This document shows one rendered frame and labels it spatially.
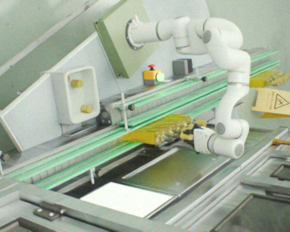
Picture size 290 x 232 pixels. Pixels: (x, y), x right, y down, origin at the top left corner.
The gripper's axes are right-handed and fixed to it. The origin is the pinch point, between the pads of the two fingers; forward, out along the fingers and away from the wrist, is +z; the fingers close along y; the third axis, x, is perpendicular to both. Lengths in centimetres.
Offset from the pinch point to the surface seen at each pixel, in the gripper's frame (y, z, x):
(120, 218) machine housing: 23, -76, 83
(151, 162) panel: -12.5, 15.4, 10.1
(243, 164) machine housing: -13.3, -17.5, -14.7
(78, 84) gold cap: 27, 30, 33
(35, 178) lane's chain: -2, 14, 65
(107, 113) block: 11.6, 27.2, 21.9
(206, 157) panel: -12.6, -0.2, -9.5
